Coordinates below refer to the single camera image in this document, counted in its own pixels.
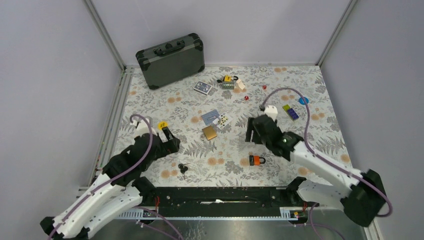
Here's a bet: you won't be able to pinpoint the black-headed keys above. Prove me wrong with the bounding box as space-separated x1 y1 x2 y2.
178 163 189 180

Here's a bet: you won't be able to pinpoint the orange black padlock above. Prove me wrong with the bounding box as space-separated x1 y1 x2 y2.
248 155 266 166

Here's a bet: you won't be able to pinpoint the yellow black padlock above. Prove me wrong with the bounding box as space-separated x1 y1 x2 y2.
217 75 239 83

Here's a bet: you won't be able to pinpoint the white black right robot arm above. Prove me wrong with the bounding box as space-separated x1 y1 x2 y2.
245 114 387 227

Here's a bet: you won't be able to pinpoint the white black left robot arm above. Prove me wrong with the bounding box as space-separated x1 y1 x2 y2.
40 126 181 240

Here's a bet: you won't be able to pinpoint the yellow round token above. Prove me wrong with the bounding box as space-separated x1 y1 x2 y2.
157 121 169 130

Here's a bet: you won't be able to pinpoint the face-up playing card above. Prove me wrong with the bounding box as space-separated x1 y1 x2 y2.
212 112 233 130

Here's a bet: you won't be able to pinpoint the green purple building bricks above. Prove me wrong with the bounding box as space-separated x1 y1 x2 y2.
282 104 299 121

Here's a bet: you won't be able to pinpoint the brass padlock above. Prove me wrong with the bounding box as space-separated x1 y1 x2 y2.
202 125 217 141

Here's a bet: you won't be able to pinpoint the blue-backed playing card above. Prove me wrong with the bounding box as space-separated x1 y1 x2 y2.
201 109 221 126

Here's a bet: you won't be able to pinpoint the blue round token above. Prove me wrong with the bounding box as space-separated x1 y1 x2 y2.
298 97 309 106

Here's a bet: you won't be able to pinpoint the small beige block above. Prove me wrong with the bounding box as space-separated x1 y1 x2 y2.
235 79 246 91

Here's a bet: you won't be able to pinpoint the grey green building brick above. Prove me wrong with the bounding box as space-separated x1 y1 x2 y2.
221 82 235 90

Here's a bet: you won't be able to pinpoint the blue card deck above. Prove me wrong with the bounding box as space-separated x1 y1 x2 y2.
193 81 213 95

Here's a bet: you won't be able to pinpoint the grey black hard case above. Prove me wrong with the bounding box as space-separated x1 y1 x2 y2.
135 33 205 90

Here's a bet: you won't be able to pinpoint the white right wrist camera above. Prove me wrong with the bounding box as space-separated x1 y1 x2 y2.
263 105 278 123

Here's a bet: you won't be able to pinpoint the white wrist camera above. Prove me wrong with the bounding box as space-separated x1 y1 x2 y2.
132 119 156 137
263 105 278 123

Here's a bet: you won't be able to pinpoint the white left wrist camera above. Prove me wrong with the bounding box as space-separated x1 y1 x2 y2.
132 119 156 137

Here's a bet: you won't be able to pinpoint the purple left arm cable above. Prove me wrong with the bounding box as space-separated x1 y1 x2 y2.
46 114 185 240

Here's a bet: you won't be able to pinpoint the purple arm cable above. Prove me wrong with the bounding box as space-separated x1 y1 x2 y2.
46 114 185 240
259 87 394 240

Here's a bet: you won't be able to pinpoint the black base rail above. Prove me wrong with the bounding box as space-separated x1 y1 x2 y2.
140 187 306 210

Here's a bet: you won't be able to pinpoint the slotted cable duct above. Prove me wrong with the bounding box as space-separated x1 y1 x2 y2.
116 206 308 221

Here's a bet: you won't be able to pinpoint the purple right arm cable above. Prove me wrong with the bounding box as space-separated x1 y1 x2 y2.
259 87 394 240

